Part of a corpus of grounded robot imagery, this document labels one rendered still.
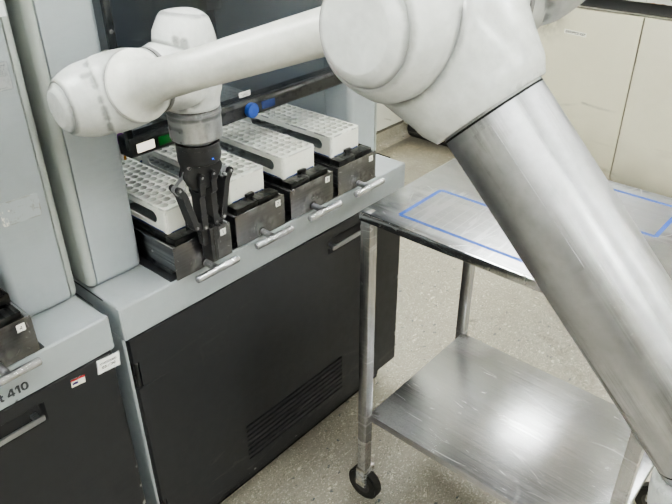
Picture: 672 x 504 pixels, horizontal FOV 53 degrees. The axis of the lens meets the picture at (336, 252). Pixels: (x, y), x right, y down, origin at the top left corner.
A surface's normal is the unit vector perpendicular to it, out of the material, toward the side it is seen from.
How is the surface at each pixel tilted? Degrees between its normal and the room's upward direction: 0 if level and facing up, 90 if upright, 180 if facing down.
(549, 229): 80
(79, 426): 90
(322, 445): 0
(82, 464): 90
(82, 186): 90
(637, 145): 90
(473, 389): 0
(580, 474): 0
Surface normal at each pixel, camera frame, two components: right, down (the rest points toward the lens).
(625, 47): -0.66, 0.40
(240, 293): 0.75, 0.34
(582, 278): -0.42, 0.29
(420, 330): 0.00, -0.85
